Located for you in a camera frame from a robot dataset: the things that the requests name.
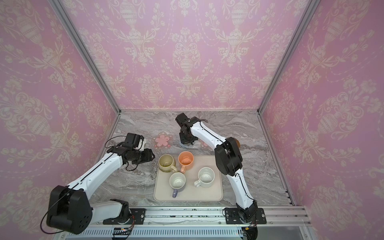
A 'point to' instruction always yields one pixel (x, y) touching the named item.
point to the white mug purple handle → (177, 180)
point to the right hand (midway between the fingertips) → (187, 140)
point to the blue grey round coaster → (185, 146)
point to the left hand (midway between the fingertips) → (151, 157)
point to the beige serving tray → (163, 192)
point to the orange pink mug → (185, 158)
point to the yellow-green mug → (166, 163)
